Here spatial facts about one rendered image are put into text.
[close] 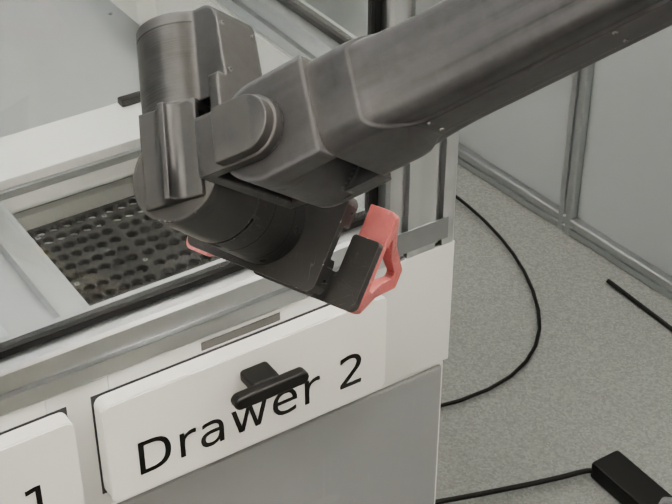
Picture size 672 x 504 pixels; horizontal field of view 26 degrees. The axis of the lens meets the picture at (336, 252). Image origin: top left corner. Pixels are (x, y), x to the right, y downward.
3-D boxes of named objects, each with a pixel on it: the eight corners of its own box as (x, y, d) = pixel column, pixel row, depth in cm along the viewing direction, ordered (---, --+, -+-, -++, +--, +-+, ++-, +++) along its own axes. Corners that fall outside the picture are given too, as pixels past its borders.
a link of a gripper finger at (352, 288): (356, 209, 100) (290, 171, 92) (444, 241, 96) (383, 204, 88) (318, 301, 99) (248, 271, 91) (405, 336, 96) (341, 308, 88)
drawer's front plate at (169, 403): (385, 386, 140) (387, 295, 134) (113, 504, 127) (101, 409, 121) (375, 376, 142) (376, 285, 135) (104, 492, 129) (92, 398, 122)
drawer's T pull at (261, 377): (310, 382, 128) (310, 370, 128) (236, 413, 125) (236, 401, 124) (288, 361, 131) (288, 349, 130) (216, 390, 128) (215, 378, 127)
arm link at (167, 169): (125, 228, 81) (212, 203, 79) (117, 116, 84) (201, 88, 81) (192, 257, 87) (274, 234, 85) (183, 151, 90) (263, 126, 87)
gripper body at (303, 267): (237, 158, 95) (175, 123, 89) (365, 202, 90) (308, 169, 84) (199, 250, 95) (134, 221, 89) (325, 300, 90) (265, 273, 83)
